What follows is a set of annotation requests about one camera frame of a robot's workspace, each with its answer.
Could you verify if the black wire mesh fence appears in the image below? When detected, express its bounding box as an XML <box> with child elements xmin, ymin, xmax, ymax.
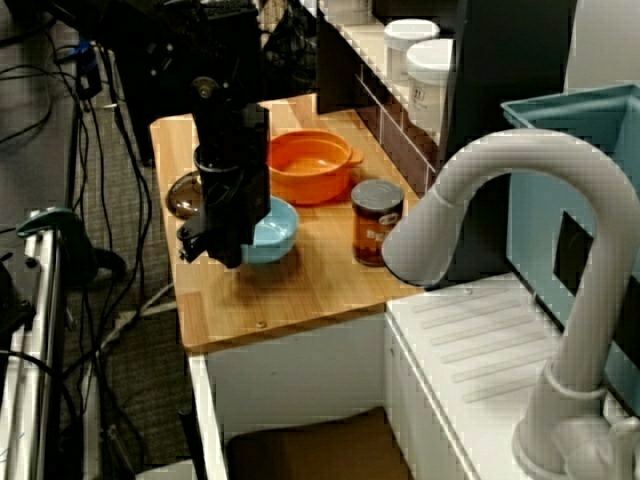
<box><xmin>262</xmin><ymin>7</ymin><xmax>321</xmax><ymax>94</ymax></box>

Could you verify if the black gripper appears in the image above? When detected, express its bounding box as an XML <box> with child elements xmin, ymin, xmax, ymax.
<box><xmin>177</xmin><ymin>163</ymin><xmax>272</xmax><ymax>270</ymax></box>

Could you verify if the orange beans can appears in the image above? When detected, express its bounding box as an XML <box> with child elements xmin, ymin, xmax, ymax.
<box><xmin>349</xmin><ymin>180</ymin><xmax>405</xmax><ymax>268</ymax></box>

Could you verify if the black computer tower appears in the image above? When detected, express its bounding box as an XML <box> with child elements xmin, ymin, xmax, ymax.
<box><xmin>108</xmin><ymin>14</ymin><xmax>201</xmax><ymax>169</ymax></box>

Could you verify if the grey toy faucet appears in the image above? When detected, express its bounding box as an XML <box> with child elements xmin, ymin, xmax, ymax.
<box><xmin>380</xmin><ymin>128</ymin><xmax>640</xmax><ymax>480</ymax></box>

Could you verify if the white plastic lidded jar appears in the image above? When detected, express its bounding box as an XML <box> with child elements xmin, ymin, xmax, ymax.
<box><xmin>383</xmin><ymin>18</ymin><xmax>440</xmax><ymax>84</ymax></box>
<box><xmin>403</xmin><ymin>38</ymin><xmax>456</xmax><ymax>135</ymax></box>

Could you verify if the brown glass lid yellow knob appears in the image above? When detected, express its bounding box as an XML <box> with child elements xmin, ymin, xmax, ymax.
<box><xmin>166</xmin><ymin>169</ymin><xmax>204</xmax><ymax>219</ymax></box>

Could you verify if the orange two-handled pot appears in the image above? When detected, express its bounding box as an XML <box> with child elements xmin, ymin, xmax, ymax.
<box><xmin>267</xmin><ymin>129</ymin><xmax>364</xmax><ymax>206</ymax></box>

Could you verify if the black plug with blue tape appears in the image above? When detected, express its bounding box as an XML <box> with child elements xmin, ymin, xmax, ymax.
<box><xmin>74</xmin><ymin>32</ymin><xmax>104</xmax><ymax>101</ymax></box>

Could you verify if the aluminium frame rail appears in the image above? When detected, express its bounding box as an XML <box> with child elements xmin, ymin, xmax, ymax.
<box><xmin>0</xmin><ymin>214</ymin><xmax>66</xmax><ymax>480</ymax></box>

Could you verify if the white sink unit with drainboard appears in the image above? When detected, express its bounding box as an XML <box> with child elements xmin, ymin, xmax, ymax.
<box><xmin>187</xmin><ymin>273</ymin><xmax>640</xmax><ymax>480</ymax></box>

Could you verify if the white floor cable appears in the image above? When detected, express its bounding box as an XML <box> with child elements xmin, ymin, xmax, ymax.
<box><xmin>99</xmin><ymin>282</ymin><xmax>177</xmax><ymax>354</ymax></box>

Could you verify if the dark grey upright panel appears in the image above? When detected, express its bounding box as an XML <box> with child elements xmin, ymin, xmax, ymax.
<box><xmin>439</xmin><ymin>0</ymin><xmax>576</xmax><ymax>289</ymax></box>

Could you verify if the light blue bowl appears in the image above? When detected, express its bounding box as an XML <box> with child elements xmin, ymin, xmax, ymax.
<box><xmin>239</xmin><ymin>195</ymin><xmax>301</xmax><ymax>266</ymax></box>

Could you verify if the teal plastic bin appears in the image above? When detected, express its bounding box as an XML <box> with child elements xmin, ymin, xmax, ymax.
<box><xmin>499</xmin><ymin>83</ymin><xmax>640</xmax><ymax>416</ymax></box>

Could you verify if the dark tiled backsplash with ledge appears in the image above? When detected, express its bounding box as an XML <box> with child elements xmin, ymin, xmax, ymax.
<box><xmin>315</xmin><ymin>0</ymin><xmax>444</xmax><ymax>199</ymax></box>

